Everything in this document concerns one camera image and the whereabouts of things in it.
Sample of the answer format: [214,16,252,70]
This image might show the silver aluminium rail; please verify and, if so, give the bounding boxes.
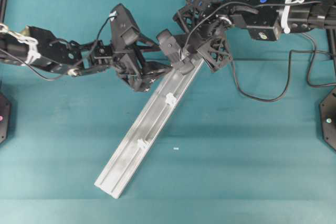
[94,59,204,199]

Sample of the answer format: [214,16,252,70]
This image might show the black USB hub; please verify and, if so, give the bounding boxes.
[186,0,221,10]

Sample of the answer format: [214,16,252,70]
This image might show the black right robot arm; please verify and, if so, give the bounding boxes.
[173,0,335,72]

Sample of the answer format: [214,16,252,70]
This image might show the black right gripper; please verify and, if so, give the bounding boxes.
[173,6,233,73]

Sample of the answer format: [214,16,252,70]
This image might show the black USB cable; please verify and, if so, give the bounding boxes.
[225,32,336,102]

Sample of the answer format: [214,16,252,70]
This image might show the white middle ring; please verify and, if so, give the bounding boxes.
[164,92,177,106]

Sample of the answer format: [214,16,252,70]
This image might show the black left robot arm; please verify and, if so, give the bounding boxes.
[1,24,172,92]

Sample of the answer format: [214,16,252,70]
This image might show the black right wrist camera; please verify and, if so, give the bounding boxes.
[156,29,195,75]

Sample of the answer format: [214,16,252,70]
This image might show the silver left suspension chain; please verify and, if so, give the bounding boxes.
[0,23,41,63]

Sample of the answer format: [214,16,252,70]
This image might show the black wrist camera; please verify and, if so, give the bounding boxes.
[156,29,195,75]
[109,3,140,50]

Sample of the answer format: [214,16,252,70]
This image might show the black left frame post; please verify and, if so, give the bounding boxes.
[0,0,10,24]

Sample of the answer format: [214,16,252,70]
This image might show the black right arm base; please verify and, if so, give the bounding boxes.
[319,88,336,151]

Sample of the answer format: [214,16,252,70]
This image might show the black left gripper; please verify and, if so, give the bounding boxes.
[110,34,172,92]

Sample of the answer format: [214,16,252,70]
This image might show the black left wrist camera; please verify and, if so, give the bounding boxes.
[109,3,140,50]

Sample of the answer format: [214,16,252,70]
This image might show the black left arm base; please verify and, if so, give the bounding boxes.
[0,93,12,143]

